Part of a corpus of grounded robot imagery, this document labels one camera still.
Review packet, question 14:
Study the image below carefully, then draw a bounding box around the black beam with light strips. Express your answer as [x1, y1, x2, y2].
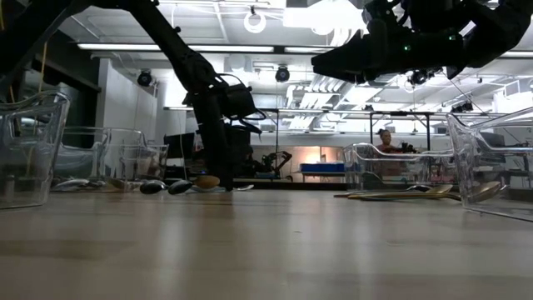
[76, 41, 533, 59]

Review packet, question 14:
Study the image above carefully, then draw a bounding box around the white ring lamp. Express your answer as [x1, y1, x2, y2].
[242, 10, 268, 35]

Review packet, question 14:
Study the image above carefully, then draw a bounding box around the black monitor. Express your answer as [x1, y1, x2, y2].
[162, 132, 197, 168]

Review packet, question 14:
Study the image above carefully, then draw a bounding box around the person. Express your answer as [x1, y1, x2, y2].
[374, 127, 417, 178]

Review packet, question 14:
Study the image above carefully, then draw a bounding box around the utensils pile right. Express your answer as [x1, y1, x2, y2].
[347, 180, 504, 204]

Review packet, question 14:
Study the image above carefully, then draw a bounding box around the black ceiling track light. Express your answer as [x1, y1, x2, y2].
[406, 68, 444, 88]

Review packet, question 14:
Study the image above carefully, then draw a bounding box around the clear plastic bin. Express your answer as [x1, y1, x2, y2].
[52, 126, 171, 193]
[341, 142, 456, 193]
[446, 106, 533, 223]
[0, 90, 72, 211]

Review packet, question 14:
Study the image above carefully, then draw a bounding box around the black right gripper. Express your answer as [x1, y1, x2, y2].
[311, 0, 466, 84]

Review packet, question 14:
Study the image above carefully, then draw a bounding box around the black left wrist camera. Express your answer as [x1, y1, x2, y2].
[218, 82, 267, 126]

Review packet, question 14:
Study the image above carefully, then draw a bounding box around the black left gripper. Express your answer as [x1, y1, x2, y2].
[184, 73, 263, 193]

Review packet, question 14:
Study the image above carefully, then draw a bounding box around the black aluminium table frame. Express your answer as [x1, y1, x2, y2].
[164, 177, 349, 192]

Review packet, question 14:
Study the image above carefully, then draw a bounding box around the black gantry frame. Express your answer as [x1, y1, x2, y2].
[368, 110, 432, 152]
[249, 107, 281, 168]

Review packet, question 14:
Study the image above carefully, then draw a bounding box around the blue storage tote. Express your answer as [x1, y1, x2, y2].
[299, 162, 346, 174]

